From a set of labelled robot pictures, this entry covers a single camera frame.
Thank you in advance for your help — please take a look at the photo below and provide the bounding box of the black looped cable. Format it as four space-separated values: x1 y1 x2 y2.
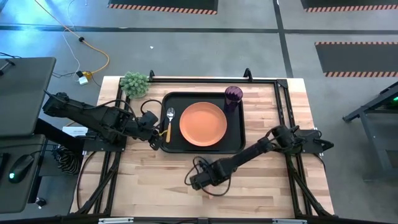
76 151 97 212

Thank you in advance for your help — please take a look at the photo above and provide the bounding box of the black rectangular tray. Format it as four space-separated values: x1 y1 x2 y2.
158 91 246 154

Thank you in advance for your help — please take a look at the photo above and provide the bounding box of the black lower desk surface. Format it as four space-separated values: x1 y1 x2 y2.
0 134 47 214

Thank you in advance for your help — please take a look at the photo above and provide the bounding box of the green potted plant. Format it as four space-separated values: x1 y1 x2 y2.
119 71 150 100

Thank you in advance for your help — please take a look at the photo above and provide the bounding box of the neighbouring black workstation frame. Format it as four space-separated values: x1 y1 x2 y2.
341 81 398 181

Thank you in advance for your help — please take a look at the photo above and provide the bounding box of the black desk clamp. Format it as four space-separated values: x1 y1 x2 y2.
0 58 16 77

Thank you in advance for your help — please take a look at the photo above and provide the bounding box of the silver table edge bracket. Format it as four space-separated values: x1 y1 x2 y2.
98 217 134 224
272 218 308 224

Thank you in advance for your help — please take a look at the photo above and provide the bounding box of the dark grey desk top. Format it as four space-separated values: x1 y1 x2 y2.
0 57 57 138

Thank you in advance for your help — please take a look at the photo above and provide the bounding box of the yellow floor cable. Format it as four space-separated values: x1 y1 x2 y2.
34 0 110 75

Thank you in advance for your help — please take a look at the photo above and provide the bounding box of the black aluminium table frame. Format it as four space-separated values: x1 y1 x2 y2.
70 68 335 218

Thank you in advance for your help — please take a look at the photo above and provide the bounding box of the purple faceted cup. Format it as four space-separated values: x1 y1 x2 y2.
223 85 244 113

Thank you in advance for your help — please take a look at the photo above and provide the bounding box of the black computer mouse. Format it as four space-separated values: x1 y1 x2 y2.
7 154 35 184

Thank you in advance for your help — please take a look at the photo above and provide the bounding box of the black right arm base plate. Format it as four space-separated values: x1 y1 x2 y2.
278 129 335 156

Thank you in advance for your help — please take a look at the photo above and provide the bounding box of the white floor cable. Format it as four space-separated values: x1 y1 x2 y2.
60 0 81 80

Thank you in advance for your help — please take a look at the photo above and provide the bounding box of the white paper label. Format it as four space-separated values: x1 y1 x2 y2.
61 126 90 138

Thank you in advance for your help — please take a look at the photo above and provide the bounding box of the spoon with orange handle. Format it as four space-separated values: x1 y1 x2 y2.
165 107 176 144

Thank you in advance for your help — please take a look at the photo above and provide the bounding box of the orange round plate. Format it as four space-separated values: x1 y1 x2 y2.
179 101 228 147

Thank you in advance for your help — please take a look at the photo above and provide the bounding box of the black white striped coil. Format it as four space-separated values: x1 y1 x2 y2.
51 146 83 175

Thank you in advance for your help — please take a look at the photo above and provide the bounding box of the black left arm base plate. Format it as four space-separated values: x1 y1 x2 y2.
82 133 128 153

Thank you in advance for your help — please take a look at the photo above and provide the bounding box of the black mat with striped edge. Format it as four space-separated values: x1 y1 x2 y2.
300 0 398 13
107 0 219 16
314 41 398 78

